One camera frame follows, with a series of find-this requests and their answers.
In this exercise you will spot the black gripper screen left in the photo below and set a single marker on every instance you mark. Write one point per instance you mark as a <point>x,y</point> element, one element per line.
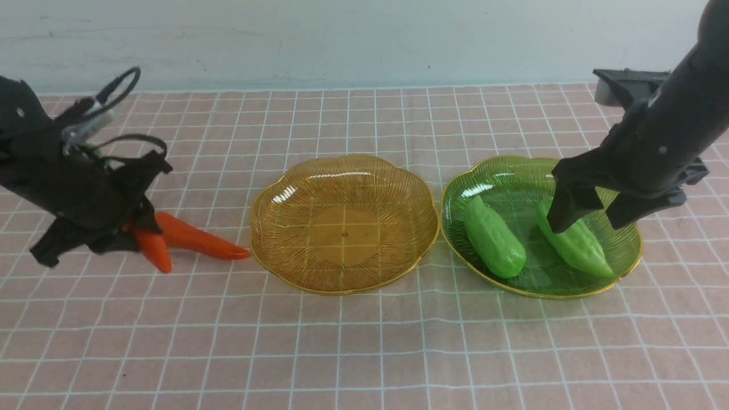
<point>91,204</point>

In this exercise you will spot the black gripper screen right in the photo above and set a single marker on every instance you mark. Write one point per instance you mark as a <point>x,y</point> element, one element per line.
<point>649,153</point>

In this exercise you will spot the green toy cucumber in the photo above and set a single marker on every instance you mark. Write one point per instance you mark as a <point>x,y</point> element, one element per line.
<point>492,240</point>
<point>577,245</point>

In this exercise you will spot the orange toy carrot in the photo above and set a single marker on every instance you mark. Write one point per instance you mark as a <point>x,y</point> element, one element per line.
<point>179,234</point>
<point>154,250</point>

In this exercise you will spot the green ribbed plastic plate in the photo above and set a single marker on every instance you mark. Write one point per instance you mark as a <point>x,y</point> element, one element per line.
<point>514,186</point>

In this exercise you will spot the pink checkered tablecloth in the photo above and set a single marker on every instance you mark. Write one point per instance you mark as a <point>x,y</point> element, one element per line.
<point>112,333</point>

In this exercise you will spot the amber ribbed plastic plate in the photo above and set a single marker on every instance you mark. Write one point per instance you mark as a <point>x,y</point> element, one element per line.
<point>343,225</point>

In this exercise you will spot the grey wrist camera screen left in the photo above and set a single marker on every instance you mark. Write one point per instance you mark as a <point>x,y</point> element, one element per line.
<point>76,135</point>

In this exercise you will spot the grey wrist camera screen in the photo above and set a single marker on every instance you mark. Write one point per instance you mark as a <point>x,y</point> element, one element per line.
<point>76,135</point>
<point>622,87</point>

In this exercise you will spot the grey wrist camera screen right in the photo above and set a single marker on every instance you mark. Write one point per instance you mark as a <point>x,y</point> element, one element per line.
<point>622,87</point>

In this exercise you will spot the black camera cable screen left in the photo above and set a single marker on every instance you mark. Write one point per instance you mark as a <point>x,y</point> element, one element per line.
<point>115,92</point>

